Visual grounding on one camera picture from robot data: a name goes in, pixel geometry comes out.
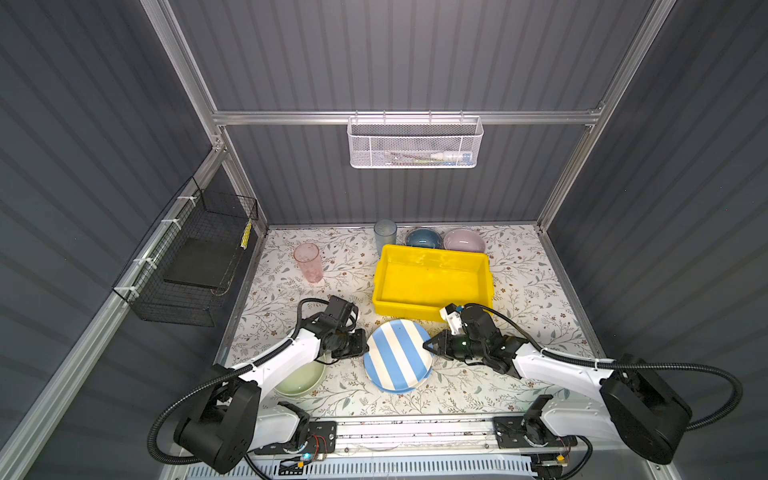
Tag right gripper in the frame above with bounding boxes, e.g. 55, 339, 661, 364
421, 329, 486, 360

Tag blue white striped plate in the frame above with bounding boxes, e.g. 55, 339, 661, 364
363, 319, 434, 394

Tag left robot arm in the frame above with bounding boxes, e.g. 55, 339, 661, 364
173, 307, 367, 473

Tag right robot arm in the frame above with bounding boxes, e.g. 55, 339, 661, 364
423, 330, 691, 465

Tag yellow plastic bin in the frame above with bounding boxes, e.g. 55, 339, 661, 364
372, 245, 495, 322

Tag light green bowl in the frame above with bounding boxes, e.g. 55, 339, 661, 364
275, 361, 326, 398

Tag floral table mat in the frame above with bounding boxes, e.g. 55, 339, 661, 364
222, 225, 599, 417

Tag pink plastic cup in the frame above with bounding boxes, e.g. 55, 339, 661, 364
293, 243, 323, 284

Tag lilac purple bowl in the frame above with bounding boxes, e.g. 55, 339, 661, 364
443, 228, 486, 253

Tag dark blue bowl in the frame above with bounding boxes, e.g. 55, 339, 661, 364
405, 228, 443, 249

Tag grey blue plastic cup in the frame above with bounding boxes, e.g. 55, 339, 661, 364
374, 219, 397, 255

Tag items in mesh basket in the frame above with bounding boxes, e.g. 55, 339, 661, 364
384, 151, 475, 167

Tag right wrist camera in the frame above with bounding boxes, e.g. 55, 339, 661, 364
439, 303, 463, 336

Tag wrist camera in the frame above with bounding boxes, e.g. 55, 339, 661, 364
324, 295, 359, 331
439, 303, 463, 336

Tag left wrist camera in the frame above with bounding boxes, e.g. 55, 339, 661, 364
324, 295, 359, 331

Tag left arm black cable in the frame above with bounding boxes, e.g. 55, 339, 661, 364
146, 296, 337, 467

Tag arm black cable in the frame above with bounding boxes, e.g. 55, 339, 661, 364
146, 296, 337, 467
463, 302, 744, 433

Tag aluminium front rail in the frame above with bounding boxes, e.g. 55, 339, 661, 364
173, 415, 655, 457

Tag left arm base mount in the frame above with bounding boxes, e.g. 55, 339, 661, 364
251, 421, 338, 455

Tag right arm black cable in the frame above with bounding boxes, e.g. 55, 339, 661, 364
463, 302, 744, 433

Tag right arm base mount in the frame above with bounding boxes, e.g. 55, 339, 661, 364
492, 394, 578, 449

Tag black wire basket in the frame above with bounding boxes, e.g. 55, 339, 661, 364
113, 181, 259, 327

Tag white wire mesh basket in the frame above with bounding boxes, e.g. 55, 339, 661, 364
346, 113, 484, 170

